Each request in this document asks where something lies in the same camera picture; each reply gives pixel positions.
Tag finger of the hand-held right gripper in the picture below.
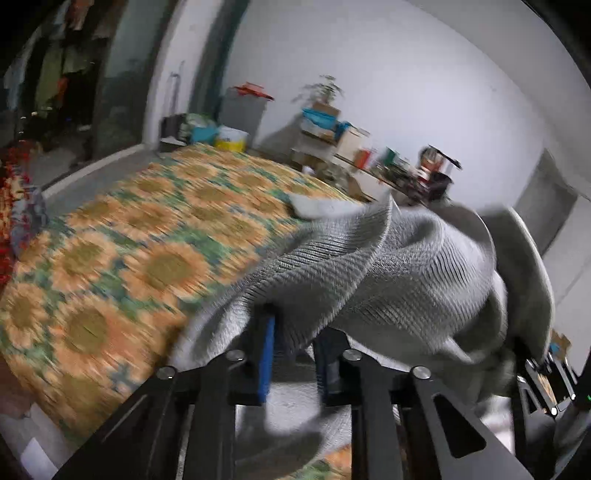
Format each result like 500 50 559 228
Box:
512 338 544 457

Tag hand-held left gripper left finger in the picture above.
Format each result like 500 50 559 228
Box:
55 302 278 480

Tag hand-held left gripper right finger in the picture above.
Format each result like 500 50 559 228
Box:
314 329 536 480

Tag grey knit sweater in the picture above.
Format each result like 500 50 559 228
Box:
168 194 555 467

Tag hanging clothes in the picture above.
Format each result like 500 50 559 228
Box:
2 0 116 153

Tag sunflower print blanket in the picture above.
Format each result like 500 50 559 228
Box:
0 143 370 480

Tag yellow bag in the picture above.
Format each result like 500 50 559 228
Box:
216 124 250 153

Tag black stroller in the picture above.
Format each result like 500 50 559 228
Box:
413 144 463 205

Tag cardboard box stack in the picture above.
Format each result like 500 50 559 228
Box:
290 104 371 168

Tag teal bag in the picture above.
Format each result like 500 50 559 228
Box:
188 124 221 145

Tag grey cabinet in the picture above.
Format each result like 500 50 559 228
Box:
222 90 269 149

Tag black dustpan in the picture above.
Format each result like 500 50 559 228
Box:
159 113 188 153

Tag potted plant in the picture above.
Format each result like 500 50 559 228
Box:
292 75 345 110

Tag red patterned cloth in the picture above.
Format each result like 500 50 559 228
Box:
0 147 49 289

